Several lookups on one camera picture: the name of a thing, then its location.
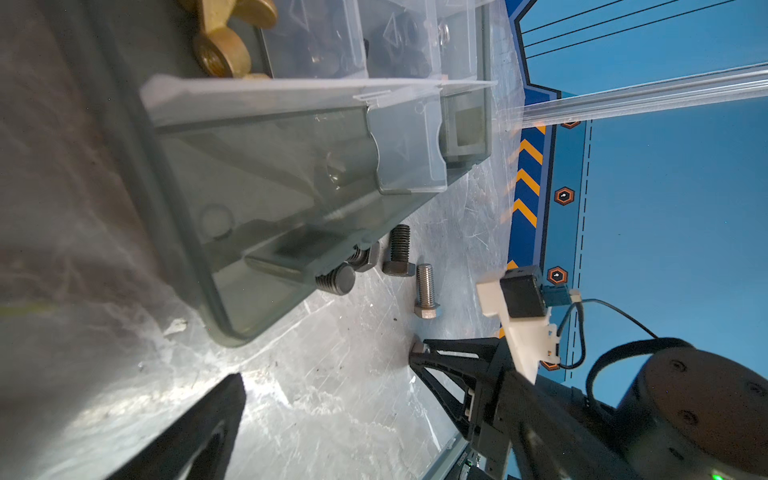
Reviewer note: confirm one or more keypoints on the grey plastic organizer box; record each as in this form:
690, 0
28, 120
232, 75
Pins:
251, 188

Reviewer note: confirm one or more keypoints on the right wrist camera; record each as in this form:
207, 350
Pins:
524, 303

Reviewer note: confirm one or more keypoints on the right aluminium corner post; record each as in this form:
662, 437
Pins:
735, 84

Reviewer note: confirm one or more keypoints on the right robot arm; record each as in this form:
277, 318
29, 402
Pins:
650, 409

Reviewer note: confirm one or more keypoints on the black bolt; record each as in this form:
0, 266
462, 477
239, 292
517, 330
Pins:
341, 280
399, 263

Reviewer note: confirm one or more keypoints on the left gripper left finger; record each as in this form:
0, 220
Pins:
199, 444

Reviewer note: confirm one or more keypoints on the black wing nut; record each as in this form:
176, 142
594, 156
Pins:
324, 51
404, 47

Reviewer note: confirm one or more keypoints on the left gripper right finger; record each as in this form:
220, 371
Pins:
548, 442

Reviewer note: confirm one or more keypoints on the silver hex bolt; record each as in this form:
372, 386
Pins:
426, 306

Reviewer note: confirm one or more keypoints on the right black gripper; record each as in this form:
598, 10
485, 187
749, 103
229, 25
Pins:
477, 369

